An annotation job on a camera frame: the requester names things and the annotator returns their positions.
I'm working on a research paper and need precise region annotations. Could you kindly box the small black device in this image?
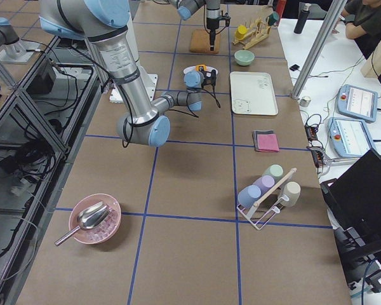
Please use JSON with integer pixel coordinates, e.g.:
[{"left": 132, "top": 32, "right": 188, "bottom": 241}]
[{"left": 290, "top": 64, "right": 300, "bottom": 71}]

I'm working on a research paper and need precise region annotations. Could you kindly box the beige pastel cup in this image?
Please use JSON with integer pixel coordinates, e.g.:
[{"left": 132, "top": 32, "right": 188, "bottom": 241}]
[{"left": 279, "top": 181, "right": 301, "bottom": 207}]

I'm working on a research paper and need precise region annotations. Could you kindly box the person in black shirt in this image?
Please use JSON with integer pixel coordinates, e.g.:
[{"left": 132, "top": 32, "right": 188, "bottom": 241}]
[{"left": 336, "top": 0, "right": 381, "bottom": 58}]

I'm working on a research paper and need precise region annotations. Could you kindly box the teach pendant tablet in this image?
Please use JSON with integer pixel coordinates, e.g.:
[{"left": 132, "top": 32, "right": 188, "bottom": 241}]
[
  {"left": 328, "top": 117, "right": 376, "bottom": 158},
  {"left": 336, "top": 84, "right": 378, "bottom": 123}
]

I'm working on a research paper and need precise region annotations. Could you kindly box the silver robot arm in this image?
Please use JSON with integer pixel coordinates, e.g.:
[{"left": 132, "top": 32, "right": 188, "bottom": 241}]
[
  {"left": 39, "top": 1, "right": 217, "bottom": 147},
  {"left": 168, "top": 0, "right": 222, "bottom": 51}
]

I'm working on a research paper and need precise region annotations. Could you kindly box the pink bowl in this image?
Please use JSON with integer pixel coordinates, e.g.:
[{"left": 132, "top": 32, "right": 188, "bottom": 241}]
[{"left": 69, "top": 193, "right": 121, "bottom": 245}]

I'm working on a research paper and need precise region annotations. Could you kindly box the dark green cup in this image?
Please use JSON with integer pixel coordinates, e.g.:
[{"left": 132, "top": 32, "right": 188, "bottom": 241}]
[{"left": 266, "top": 12, "right": 280, "bottom": 27}]

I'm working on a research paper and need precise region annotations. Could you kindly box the aluminium frame post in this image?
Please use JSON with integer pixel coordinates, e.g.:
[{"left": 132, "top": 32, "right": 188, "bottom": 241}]
[{"left": 290, "top": 0, "right": 347, "bottom": 100}]

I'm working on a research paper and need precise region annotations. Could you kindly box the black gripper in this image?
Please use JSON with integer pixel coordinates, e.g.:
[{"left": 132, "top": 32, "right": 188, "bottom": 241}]
[
  {"left": 206, "top": 17, "right": 218, "bottom": 51},
  {"left": 201, "top": 70, "right": 217, "bottom": 86}
]

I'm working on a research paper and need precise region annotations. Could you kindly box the cream bear tray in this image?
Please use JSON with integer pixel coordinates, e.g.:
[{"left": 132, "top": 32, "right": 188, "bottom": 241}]
[{"left": 230, "top": 71, "right": 278, "bottom": 116}]

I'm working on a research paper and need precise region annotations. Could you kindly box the purple pastel cup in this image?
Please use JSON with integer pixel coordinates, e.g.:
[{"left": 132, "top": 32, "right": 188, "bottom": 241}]
[{"left": 253, "top": 175, "right": 275, "bottom": 194}]

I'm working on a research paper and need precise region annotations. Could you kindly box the brown wooden tray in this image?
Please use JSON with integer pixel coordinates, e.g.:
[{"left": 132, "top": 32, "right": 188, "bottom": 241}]
[{"left": 189, "top": 29, "right": 221, "bottom": 54}]

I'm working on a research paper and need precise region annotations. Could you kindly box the yellow cup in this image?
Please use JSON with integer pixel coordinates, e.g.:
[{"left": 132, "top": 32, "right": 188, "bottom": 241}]
[{"left": 234, "top": 25, "right": 248, "bottom": 40}]

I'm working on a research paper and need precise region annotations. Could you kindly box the black monitor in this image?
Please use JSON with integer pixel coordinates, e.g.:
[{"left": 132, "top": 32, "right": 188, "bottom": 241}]
[{"left": 321, "top": 149, "right": 381, "bottom": 241}]

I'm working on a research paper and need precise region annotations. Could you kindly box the white plate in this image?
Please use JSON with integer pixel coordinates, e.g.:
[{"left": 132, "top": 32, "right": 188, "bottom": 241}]
[{"left": 183, "top": 65, "right": 218, "bottom": 75}]

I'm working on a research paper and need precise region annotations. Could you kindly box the wooden cup rack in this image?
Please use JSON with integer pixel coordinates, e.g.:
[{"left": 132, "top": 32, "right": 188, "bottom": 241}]
[{"left": 232, "top": 6, "right": 275, "bottom": 50}]

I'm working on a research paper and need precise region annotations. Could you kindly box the near teach pendant tablet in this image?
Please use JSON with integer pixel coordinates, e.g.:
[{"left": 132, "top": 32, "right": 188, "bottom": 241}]
[{"left": 328, "top": 117, "right": 376, "bottom": 158}]

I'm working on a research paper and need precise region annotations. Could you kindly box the blue pastel cup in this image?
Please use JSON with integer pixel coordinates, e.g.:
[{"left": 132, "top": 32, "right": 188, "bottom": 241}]
[{"left": 237, "top": 185, "right": 262, "bottom": 208}]

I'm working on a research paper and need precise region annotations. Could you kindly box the white wire cup rack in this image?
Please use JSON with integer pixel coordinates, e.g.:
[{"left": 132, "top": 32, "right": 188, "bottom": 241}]
[{"left": 236, "top": 168, "right": 297, "bottom": 230}]

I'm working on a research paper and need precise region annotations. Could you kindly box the metal scoop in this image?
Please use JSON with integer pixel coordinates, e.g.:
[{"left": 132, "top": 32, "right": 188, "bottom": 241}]
[{"left": 55, "top": 201, "right": 110, "bottom": 247}]

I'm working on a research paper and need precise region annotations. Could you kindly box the black bottle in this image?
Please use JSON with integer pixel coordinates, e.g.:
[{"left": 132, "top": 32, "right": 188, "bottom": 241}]
[{"left": 293, "top": 3, "right": 311, "bottom": 34}]

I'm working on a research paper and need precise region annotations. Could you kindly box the small metal cylinder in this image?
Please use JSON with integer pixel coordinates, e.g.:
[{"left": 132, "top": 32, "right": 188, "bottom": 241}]
[{"left": 299, "top": 96, "right": 311, "bottom": 107}]

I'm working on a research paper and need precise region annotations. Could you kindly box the far teach pendant tablet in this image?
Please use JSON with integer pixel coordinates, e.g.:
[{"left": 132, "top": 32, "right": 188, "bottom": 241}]
[{"left": 336, "top": 84, "right": 378, "bottom": 123}]

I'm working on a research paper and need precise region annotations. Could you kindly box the green pastel cup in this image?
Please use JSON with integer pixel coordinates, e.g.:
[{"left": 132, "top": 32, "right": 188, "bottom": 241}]
[{"left": 263, "top": 164, "right": 284, "bottom": 182}]

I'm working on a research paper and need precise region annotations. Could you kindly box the green bowl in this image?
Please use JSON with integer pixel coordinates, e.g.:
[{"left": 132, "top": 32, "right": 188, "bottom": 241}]
[{"left": 234, "top": 50, "right": 255, "bottom": 66}]

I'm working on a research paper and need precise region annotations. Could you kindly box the pink grey sponge cloth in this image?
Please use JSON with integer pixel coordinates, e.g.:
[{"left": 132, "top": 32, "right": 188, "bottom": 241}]
[{"left": 252, "top": 130, "right": 279, "bottom": 153}]

